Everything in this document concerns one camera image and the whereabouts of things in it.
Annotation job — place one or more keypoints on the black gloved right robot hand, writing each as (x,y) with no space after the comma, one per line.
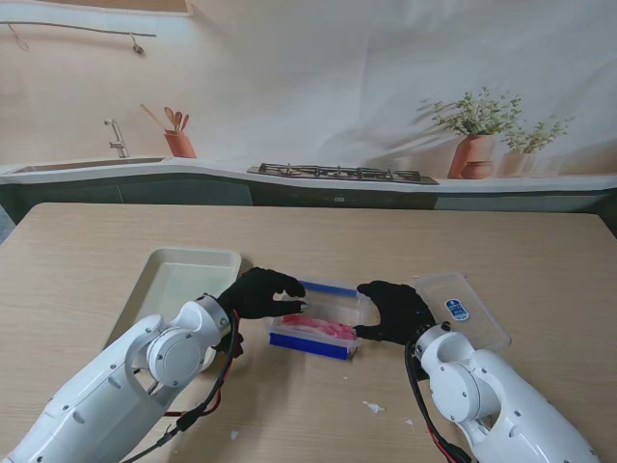
(402,313)

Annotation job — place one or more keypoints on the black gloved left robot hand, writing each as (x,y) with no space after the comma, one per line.
(255,294)

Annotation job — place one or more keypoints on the pink bacon slice stack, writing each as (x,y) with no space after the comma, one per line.
(318,327)

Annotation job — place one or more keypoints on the clear container with blue clips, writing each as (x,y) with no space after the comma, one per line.
(308,345)

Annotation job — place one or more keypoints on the clear lid with blue label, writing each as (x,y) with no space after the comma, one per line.
(477,313)

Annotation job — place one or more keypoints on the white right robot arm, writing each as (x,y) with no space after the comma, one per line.
(482,395)

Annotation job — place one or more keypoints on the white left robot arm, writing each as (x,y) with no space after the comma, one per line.
(120,376)

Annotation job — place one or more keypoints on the cream rectangular tray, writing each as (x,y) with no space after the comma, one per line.
(164,284)

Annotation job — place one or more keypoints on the large white paper scrap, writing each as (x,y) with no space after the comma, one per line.
(373,408)

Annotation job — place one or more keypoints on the printed kitchen backdrop banner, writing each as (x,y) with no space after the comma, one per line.
(308,72)

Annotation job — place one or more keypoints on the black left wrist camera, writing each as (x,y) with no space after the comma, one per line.
(231,345)

